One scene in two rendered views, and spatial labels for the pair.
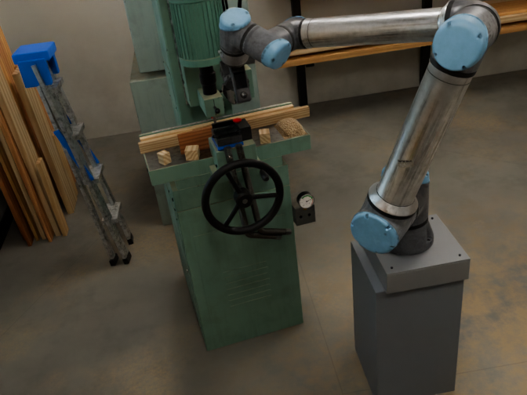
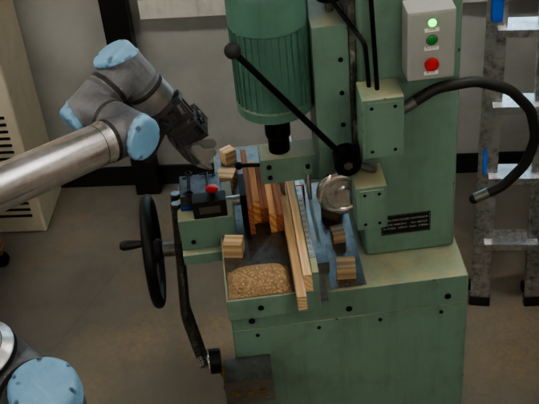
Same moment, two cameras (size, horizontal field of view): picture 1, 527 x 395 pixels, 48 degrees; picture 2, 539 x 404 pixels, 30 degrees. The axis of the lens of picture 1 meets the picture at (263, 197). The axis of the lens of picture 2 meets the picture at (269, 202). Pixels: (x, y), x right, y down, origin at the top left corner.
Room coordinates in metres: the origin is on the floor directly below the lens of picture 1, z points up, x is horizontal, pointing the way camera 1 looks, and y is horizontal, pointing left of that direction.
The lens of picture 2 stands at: (2.39, -1.78, 2.43)
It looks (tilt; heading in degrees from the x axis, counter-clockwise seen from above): 38 degrees down; 101
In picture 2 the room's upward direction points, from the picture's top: 6 degrees counter-clockwise
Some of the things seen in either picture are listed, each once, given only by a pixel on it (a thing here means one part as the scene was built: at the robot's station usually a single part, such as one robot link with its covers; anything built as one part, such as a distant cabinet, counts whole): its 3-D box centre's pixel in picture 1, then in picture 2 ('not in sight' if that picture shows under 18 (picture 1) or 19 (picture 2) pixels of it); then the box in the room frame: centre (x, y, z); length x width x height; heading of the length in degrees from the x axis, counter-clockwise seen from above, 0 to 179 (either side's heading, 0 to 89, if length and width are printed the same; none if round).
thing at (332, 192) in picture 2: not in sight; (342, 191); (2.21, 0.05, 1.02); 0.12 x 0.03 x 0.12; 13
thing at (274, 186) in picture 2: not in sight; (276, 199); (2.03, 0.14, 0.93); 0.19 x 0.02 x 0.05; 103
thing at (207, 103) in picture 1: (211, 103); (289, 163); (2.07, 0.15, 1.03); 0.14 x 0.07 x 0.09; 13
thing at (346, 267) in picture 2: not in sight; (346, 268); (2.21, 0.02, 0.82); 0.05 x 0.05 x 0.03; 8
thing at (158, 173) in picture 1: (229, 153); (243, 224); (1.95, 0.11, 0.87); 0.61 x 0.30 x 0.06; 103
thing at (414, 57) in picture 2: not in sight; (427, 38); (2.40, 0.08, 1.40); 0.10 x 0.06 x 0.16; 13
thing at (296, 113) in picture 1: (226, 128); (285, 209); (2.06, 0.11, 0.92); 0.67 x 0.02 x 0.04; 103
